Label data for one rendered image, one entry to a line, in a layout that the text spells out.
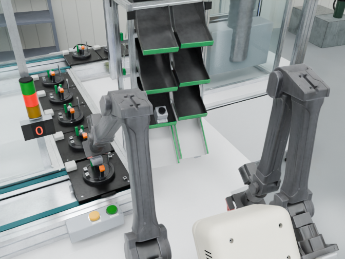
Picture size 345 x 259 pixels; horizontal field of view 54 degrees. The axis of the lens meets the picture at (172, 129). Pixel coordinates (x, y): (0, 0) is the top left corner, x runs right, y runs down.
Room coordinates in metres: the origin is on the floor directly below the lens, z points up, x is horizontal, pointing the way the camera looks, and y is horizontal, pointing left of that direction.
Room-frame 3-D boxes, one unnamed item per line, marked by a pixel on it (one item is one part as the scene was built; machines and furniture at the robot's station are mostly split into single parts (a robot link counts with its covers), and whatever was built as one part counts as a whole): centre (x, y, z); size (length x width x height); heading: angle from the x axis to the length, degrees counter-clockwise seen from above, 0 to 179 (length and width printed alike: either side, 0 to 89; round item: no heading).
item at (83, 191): (1.11, 0.32, 0.96); 0.24 x 0.24 x 0.02; 28
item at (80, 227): (0.88, 0.29, 0.93); 0.21 x 0.07 x 0.06; 118
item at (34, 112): (1.12, 0.54, 1.28); 0.05 x 0.05 x 0.05
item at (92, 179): (1.11, 0.32, 0.98); 0.14 x 0.14 x 0.02
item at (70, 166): (1.15, 0.45, 0.97); 0.05 x 0.05 x 0.04; 28
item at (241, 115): (2.43, -0.46, 0.43); 1.11 x 0.68 x 0.86; 118
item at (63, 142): (1.33, 0.44, 1.01); 0.24 x 0.24 x 0.13; 28
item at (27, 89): (1.12, 0.54, 1.38); 0.05 x 0.05 x 0.05
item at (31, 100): (1.12, 0.54, 1.33); 0.05 x 0.05 x 0.05
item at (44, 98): (1.77, 0.67, 1.01); 0.24 x 0.24 x 0.13; 28
